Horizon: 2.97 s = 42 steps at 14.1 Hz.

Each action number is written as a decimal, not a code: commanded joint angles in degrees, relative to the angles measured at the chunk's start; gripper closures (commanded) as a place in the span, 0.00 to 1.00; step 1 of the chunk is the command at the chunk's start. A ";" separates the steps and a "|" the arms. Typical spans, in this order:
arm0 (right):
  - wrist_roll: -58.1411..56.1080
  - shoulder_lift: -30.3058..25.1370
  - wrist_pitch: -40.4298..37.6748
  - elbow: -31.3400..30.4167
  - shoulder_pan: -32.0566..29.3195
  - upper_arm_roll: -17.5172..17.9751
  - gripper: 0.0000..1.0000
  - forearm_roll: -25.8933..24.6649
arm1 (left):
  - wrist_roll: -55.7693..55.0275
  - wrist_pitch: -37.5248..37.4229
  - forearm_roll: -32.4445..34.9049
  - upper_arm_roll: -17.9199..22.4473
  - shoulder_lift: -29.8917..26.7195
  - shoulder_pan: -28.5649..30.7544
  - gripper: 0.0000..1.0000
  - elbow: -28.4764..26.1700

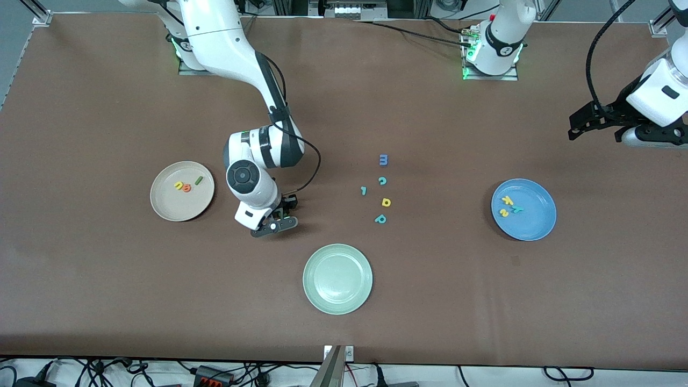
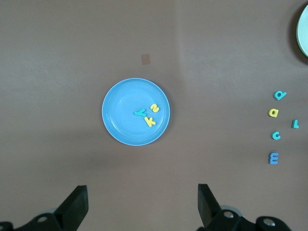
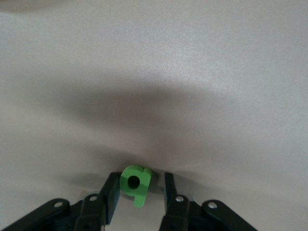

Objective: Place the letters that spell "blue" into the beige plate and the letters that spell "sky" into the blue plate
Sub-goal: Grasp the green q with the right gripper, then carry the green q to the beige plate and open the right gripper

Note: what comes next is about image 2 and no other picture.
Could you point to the teal foam letter c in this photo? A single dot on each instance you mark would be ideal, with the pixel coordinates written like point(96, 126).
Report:
point(272, 135)

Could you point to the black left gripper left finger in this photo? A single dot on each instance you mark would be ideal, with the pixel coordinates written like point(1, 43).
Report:
point(74, 207)

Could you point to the yellow foam letter s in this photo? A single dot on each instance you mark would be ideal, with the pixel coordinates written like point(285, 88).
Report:
point(154, 108)

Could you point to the teal foam letter y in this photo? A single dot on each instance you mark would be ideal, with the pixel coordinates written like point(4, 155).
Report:
point(140, 112)

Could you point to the brown tape patch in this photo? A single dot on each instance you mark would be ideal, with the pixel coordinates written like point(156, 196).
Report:
point(145, 59)

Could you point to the yellow foam letter k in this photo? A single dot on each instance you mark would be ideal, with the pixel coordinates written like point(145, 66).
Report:
point(149, 121)

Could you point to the blue foam letter m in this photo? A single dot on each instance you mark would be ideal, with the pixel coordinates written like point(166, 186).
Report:
point(274, 158)

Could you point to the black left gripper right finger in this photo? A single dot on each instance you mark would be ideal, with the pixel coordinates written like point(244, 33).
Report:
point(211, 211)

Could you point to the pale green plate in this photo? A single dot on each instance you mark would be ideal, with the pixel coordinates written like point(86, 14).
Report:
point(303, 31)

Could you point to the teal foam letter d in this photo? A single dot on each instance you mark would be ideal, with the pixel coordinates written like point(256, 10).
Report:
point(284, 93)

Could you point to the blue plate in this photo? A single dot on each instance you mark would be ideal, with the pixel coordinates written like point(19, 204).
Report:
point(120, 115)

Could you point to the yellow foam letter a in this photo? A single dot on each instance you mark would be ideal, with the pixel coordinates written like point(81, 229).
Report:
point(277, 113)

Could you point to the teal foam letter r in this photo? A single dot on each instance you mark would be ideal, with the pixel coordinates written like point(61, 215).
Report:
point(293, 124)

